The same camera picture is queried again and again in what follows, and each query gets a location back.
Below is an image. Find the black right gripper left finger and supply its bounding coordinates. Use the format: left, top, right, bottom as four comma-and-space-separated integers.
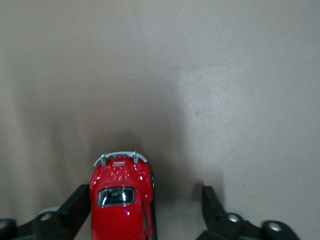
0, 183, 91, 240

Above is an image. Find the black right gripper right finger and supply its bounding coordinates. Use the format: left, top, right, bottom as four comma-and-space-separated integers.
196, 184, 301, 240

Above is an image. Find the red beetle toy car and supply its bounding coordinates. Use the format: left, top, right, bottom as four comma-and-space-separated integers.
89, 149, 159, 240

